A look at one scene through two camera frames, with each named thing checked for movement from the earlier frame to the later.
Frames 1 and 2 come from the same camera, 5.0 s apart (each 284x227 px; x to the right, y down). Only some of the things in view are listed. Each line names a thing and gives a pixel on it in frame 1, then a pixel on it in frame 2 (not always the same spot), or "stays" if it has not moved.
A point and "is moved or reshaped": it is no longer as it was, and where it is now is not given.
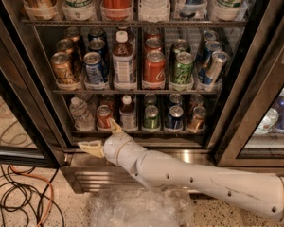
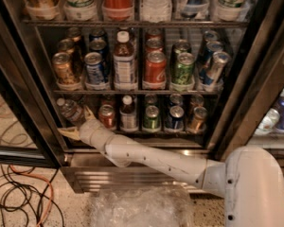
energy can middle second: [204, 55] stays
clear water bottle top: [154, 3] stays
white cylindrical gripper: [111, 149] → [91, 132]
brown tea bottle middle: [123, 62] stays
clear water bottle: [83, 121] is moved or reshaped
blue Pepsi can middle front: [94, 68] stays
